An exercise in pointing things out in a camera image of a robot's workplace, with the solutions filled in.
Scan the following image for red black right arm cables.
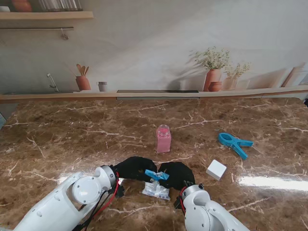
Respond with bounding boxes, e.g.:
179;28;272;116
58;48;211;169
180;187;187;214

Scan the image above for long wooden counter ledge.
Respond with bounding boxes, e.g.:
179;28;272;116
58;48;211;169
0;85;308;104

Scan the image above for wooden wall shelf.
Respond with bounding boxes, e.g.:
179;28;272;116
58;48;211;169
0;11;94;20

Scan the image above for small round terracotta pot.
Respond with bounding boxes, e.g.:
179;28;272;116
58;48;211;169
208;81;223;92

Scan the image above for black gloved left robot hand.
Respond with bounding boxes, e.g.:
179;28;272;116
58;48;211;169
114;156;158;183

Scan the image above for glass jars on shelf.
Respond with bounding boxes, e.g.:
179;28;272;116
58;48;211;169
39;0;82;12

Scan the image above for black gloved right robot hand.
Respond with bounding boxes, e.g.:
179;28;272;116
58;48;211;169
158;161;195;191

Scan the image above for red black arm cables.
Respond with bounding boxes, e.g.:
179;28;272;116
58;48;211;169
180;187;187;214
77;172;121;231

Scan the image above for red black left arm cables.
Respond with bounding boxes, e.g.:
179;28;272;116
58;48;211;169
77;172;121;231

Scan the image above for blue plastic bag clip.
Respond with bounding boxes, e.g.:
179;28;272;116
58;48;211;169
218;132;255;161

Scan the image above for white blue salt bag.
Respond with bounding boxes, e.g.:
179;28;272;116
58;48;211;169
141;169;171;201

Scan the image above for clear bottle with pink seasoning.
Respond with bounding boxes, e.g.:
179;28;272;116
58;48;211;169
155;124;172;154

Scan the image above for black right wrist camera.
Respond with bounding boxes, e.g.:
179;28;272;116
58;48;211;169
173;196;184;209

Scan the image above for round terracotta jar on shelf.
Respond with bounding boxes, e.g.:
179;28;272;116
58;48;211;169
11;0;32;13

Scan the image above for white square bottle cap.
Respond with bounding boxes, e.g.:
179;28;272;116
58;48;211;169
205;159;227;181

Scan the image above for leaning wooden cutting boards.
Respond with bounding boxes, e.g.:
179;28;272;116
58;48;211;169
281;63;308;88

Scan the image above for pale vase with flowers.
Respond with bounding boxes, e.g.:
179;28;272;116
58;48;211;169
223;61;251;91

